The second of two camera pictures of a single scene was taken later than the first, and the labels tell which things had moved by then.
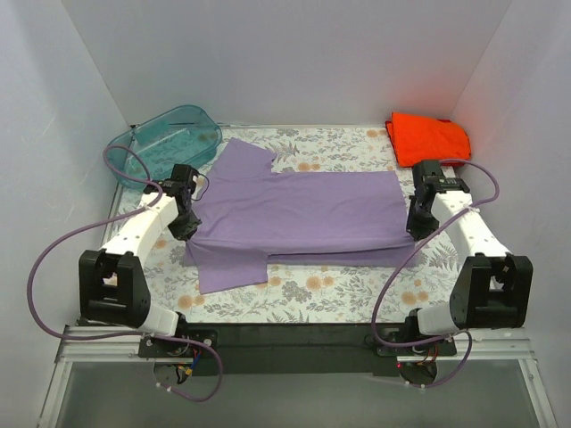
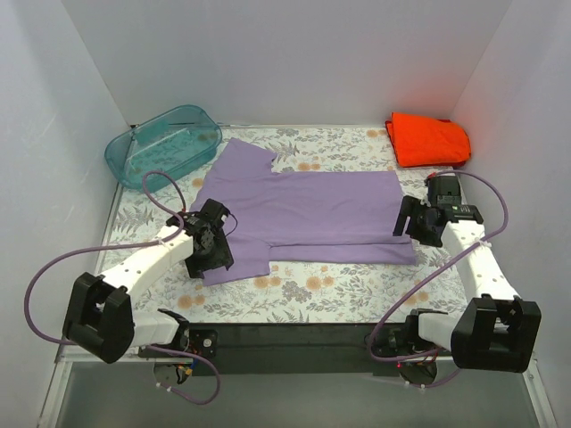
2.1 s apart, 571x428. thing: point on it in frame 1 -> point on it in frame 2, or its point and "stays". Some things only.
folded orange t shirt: (417, 138) stays
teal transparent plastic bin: (147, 155) stays
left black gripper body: (186, 223) -> (214, 260)
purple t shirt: (251, 216) stays
